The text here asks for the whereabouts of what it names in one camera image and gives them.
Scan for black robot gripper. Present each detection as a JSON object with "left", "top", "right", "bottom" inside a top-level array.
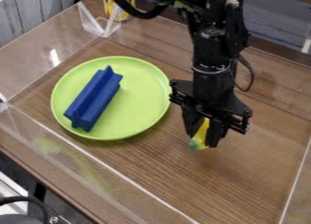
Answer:
[{"left": 169, "top": 65, "right": 252, "bottom": 148}]

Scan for yellow toy banana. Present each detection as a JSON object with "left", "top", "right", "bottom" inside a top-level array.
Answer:
[{"left": 188, "top": 118, "right": 209, "bottom": 151}]

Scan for clear acrylic tray walls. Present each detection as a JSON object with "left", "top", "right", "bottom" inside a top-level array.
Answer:
[{"left": 0, "top": 9, "right": 311, "bottom": 224}]

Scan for black metal bracket with bolt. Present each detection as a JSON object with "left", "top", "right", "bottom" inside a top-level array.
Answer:
[{"left": 29, "top": 191, "right": 77, "bottom": 224}]

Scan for yellow labelled tin can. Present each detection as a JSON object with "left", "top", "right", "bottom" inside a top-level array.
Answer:
[{"left": 102, "top": 0, "right": 136, "bottom": 22}]

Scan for green round plate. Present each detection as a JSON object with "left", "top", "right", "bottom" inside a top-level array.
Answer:
[{"left": 49, "top": 56, "right": 170, "bottom": 140}]

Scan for black cable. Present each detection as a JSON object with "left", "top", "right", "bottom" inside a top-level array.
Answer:
[{"left": 0, "top": 196, "right": 49, "bottom": 224}]

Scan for blue star-shaped block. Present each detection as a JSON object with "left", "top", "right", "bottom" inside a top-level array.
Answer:
[{"left": 62, "top": 66, "right": 122, "bottom": 132}]

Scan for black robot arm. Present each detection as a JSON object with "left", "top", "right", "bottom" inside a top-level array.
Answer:
[{"left": 113, "top": 0, "right": 252, "bottom": 151}]

